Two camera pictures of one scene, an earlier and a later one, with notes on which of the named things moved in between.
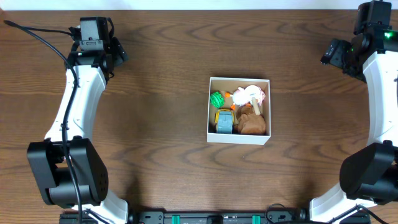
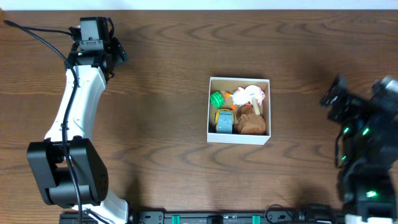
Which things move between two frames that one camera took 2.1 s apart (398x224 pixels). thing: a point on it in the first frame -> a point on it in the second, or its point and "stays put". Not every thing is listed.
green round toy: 217,99 stays put
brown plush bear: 248,123 stays put
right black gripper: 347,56 -> 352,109
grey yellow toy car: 224,119 stays put
